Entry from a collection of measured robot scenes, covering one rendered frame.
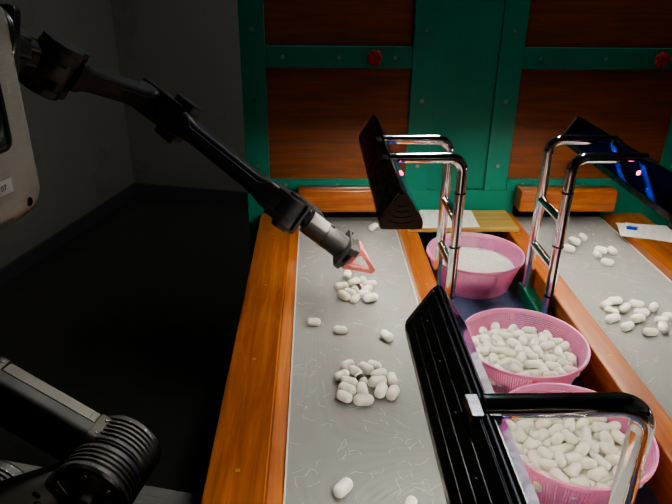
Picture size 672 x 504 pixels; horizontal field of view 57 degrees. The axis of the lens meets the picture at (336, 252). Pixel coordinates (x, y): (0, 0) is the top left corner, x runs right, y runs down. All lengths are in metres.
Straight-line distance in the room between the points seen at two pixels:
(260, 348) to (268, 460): 0.32
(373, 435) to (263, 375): 0.25
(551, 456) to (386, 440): 0.28
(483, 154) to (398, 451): 1.13
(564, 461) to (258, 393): 0.54
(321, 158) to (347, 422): 0.99
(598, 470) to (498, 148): 1.12
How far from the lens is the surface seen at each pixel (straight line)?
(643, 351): 1.50
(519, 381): 1.30
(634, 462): 0.71
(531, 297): 1.68
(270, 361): 1.27
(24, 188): 1.07
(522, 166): 2.05
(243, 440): 1.10
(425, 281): 1.58
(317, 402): 1.21
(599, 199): 2.09
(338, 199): 1.90
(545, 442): 1.20
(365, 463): 1.09
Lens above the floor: 1.49
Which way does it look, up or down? 25 degrees down
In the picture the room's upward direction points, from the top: 1 degrees clockwise
